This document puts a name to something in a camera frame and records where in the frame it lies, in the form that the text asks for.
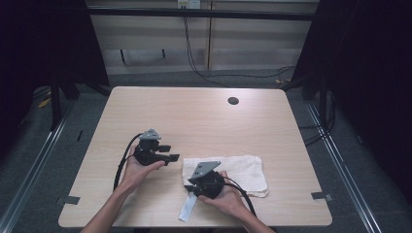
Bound black hanging wall cable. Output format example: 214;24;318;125
183;16;231;89

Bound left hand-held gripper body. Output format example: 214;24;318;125
133;128;170;167

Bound person's right hand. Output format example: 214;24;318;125
197;170;250;221

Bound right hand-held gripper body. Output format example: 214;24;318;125
188;160;226;200

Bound black horizontal frame bar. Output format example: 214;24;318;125
86;7;321;21

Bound black metal stand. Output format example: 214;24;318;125
49;72;63;132

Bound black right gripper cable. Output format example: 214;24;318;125
221;176;258;217

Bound metal floor rail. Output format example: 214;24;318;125
0;103;76;233
305;101;384;233

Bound grey tape strip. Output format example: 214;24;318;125
55;195;82;206
310;191;334;202

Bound black floor cable with yellow plugs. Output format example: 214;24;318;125
203;65;296;86

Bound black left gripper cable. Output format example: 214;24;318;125
112;132;144;192

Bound person's left hand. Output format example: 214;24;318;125
120;145;166;196

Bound white wall socket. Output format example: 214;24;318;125
177;0;202;10

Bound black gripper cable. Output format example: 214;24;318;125
221;176;258;217
112;132;144;192

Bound black curtain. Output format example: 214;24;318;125
291;0;412;195
0;0;111;156

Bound cream cloth with white label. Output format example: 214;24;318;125
179;154;269;223

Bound black floor cables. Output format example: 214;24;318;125
297;90;337;148

